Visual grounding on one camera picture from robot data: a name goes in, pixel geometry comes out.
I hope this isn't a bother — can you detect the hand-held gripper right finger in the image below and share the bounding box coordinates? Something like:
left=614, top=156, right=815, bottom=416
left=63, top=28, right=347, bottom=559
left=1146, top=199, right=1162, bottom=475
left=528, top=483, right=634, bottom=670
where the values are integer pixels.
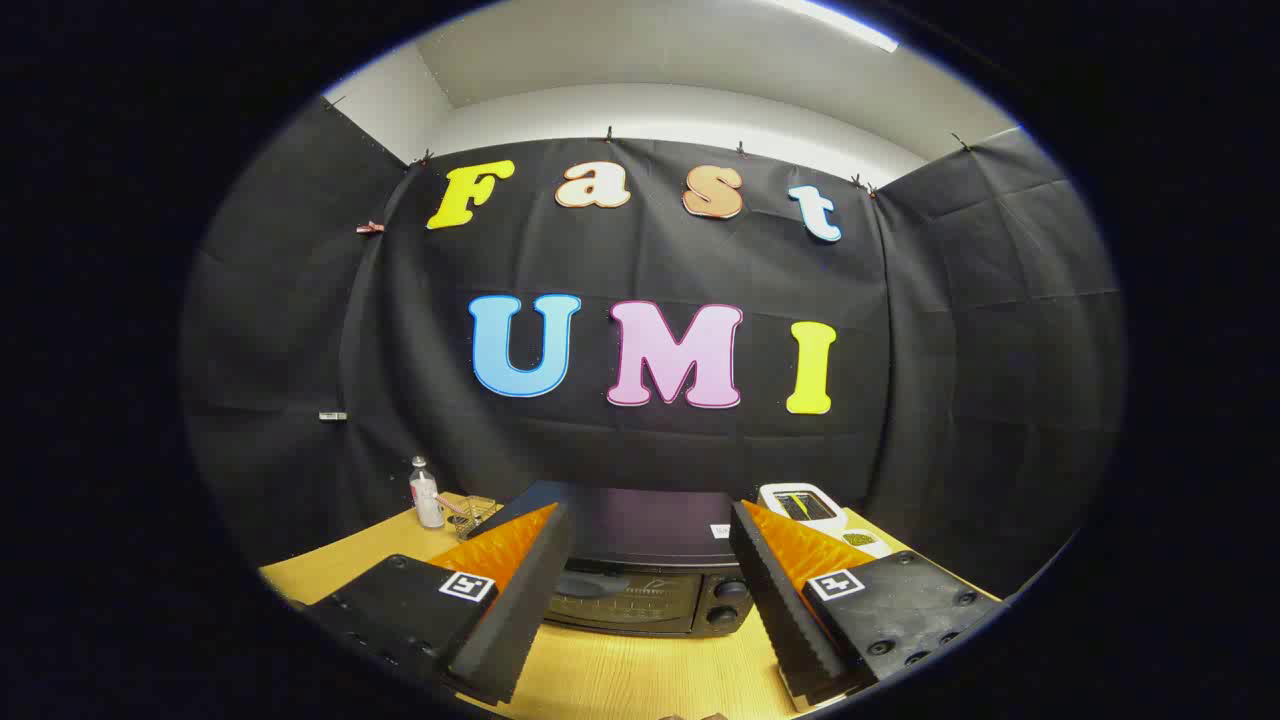
left=728, top=500, right=1003, bottom=709

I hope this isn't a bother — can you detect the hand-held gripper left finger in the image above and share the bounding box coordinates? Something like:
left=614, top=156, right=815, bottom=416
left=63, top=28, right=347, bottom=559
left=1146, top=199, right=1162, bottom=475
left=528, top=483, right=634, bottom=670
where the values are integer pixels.
left=296, top=502, right=577, bottom=706

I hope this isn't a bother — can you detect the glass toaster oven door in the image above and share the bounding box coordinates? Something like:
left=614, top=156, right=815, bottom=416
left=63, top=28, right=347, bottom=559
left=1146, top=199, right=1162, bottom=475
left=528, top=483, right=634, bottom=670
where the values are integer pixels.
left=545, top=568, right=703, bottom=633

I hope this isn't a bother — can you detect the black toaster oven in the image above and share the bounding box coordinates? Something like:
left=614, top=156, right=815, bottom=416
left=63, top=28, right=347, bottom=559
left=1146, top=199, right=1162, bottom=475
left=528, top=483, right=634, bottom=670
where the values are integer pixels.
left=470, top=480, right=761, bottom=638

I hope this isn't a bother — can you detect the white pop-up toaster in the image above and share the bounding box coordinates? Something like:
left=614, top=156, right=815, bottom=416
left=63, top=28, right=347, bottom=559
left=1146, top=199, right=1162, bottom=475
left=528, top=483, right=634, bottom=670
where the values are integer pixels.
left=758, top=483, right=846, bottom=526

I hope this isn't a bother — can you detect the clear bottle with white label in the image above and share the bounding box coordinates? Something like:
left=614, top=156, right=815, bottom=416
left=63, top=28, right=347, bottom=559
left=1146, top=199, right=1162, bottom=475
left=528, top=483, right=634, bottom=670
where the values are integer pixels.
left=409, top=457, right=446, bottom=530

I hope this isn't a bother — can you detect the small wire basket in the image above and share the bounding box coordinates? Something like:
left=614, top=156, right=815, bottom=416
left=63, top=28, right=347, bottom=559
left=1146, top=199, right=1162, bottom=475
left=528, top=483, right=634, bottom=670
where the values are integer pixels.
left=447, top=494, right=498, bottom=541

